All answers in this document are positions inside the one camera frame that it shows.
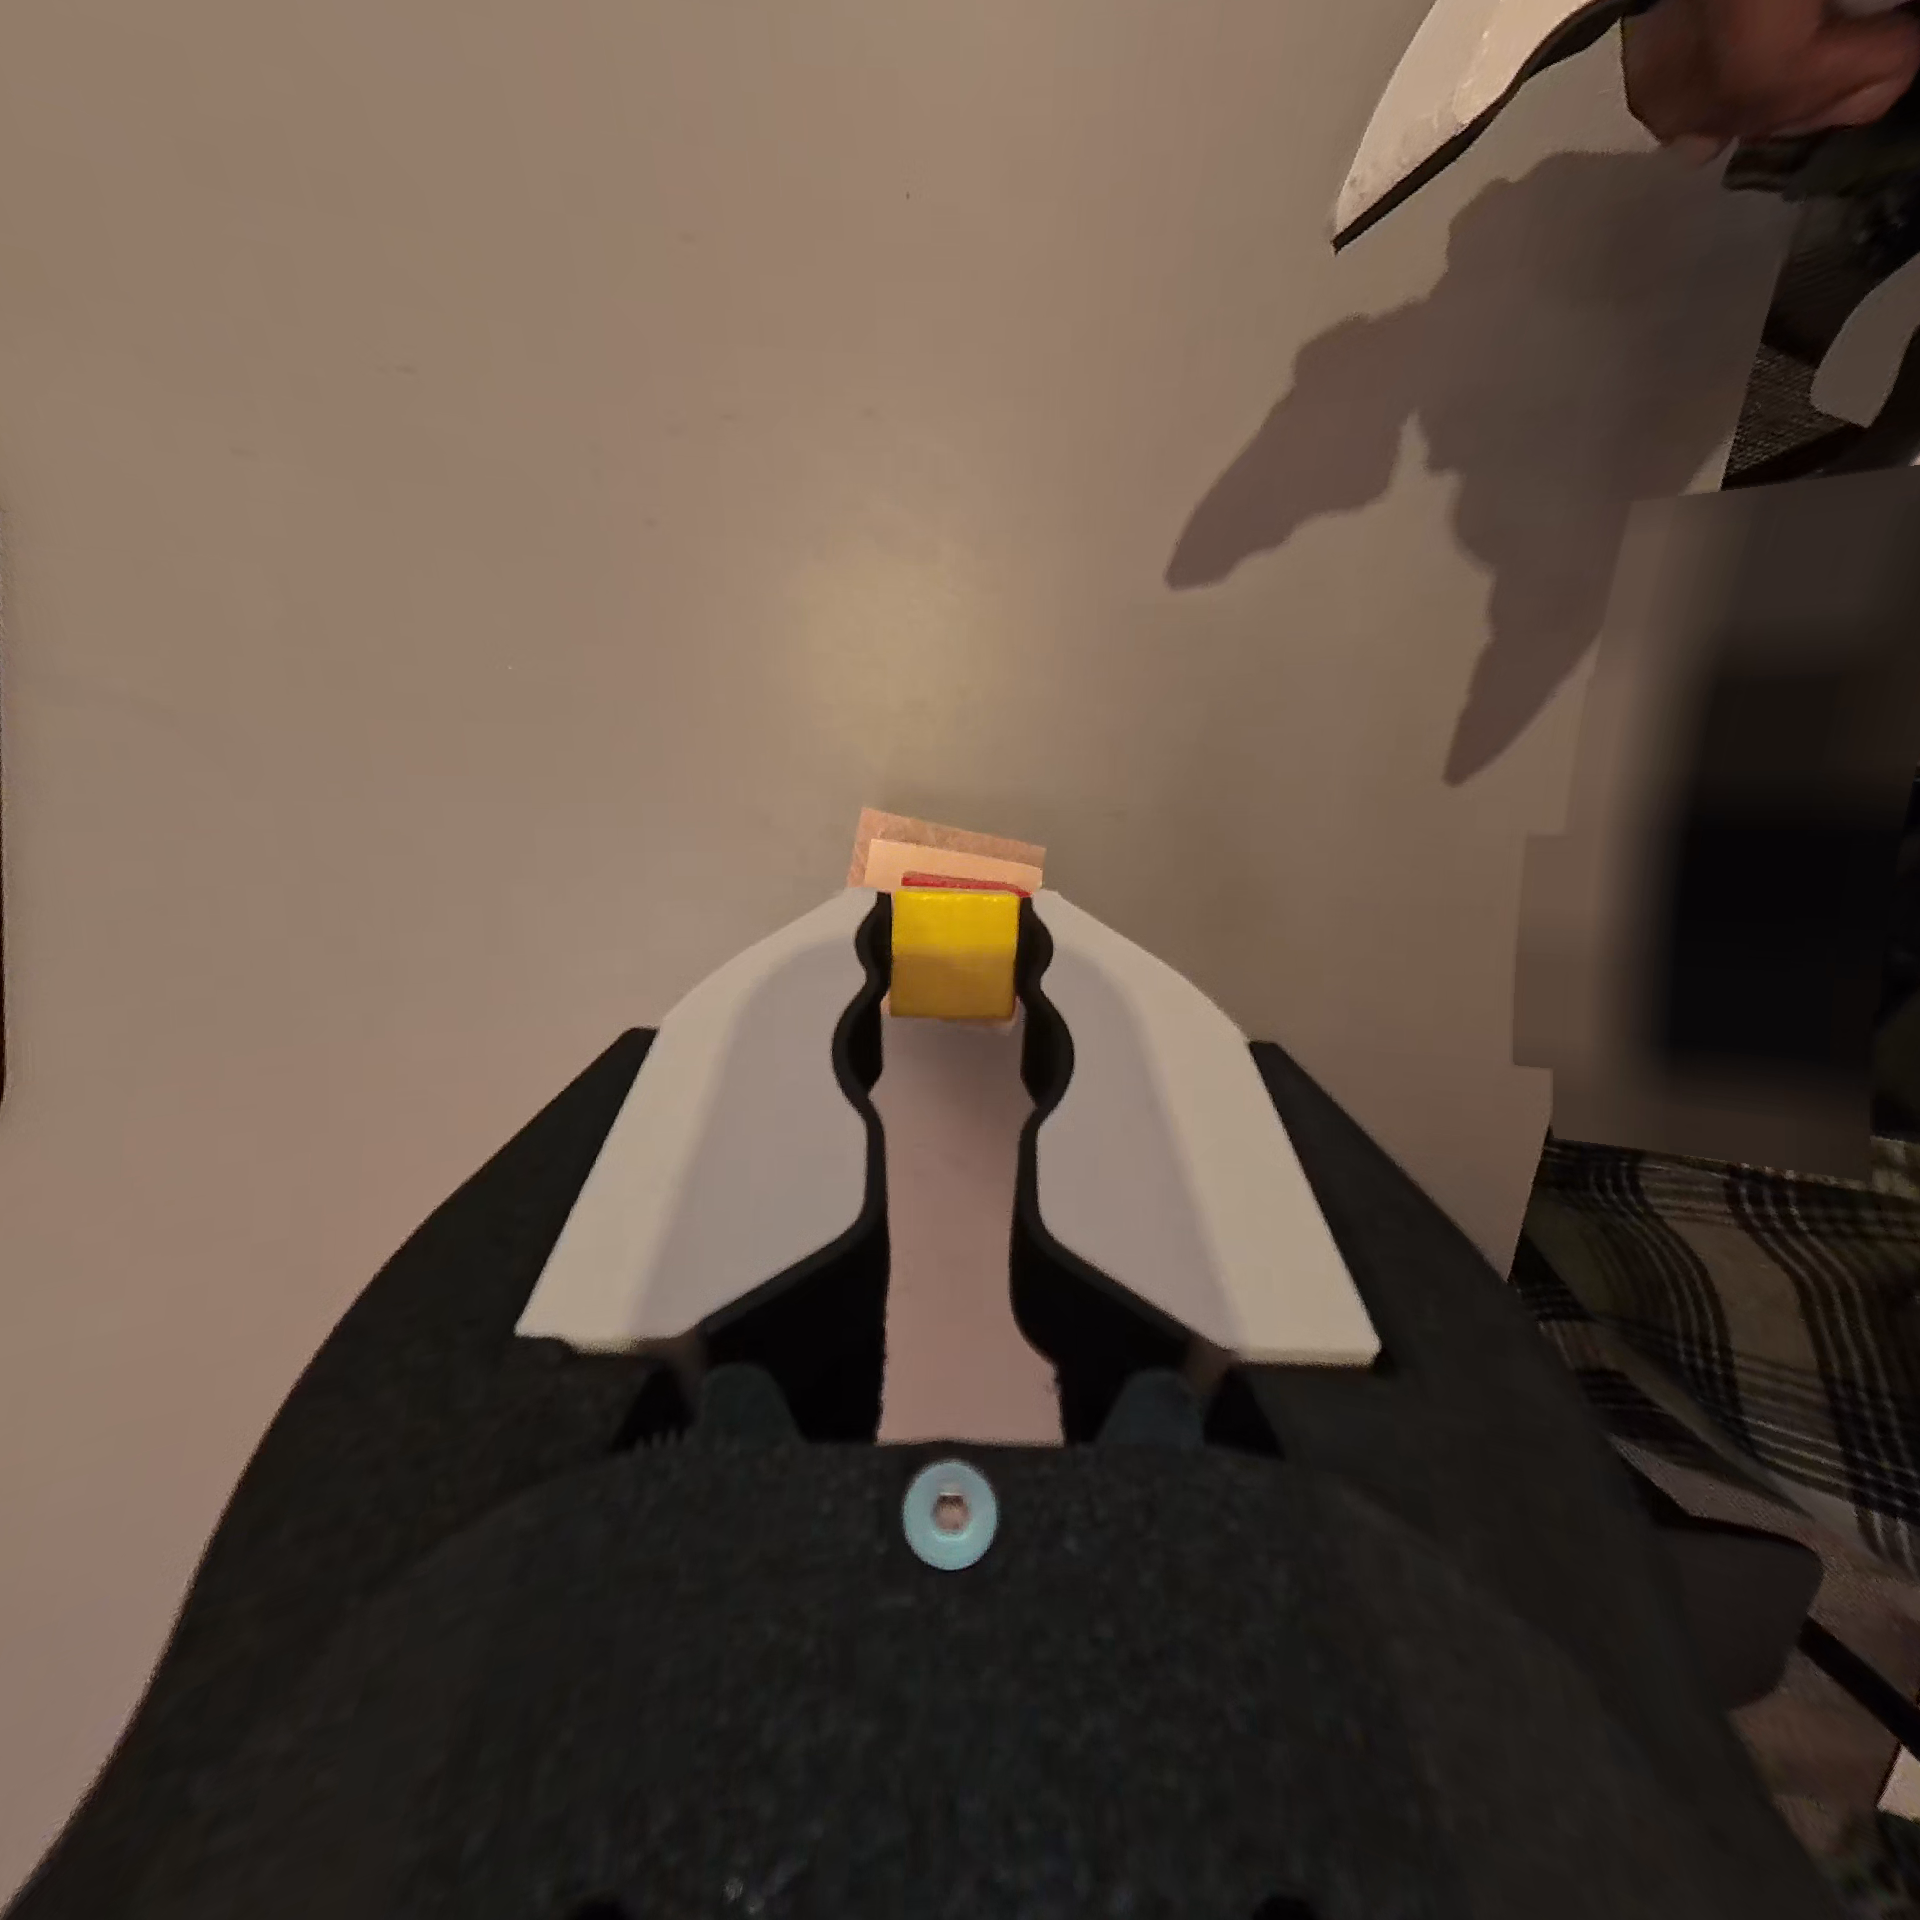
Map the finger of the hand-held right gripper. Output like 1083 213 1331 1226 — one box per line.
1330 0 1630 258

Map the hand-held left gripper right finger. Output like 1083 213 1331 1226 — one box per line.
1008 889 1383 1446

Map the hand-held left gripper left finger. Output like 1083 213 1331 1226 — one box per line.
514 889 898 1446

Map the yellow wooden cube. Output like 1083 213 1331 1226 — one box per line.
887 883 1025 1025

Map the medium plain wooden cube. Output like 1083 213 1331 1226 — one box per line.
865 836 1048 903

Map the large plain wooden cube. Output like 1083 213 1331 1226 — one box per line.
854 808 1048 873

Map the person's right hand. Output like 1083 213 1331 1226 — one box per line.
1621 0 1920 166

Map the person's plaid shirt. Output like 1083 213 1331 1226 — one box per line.
1513 1138 1920 1583

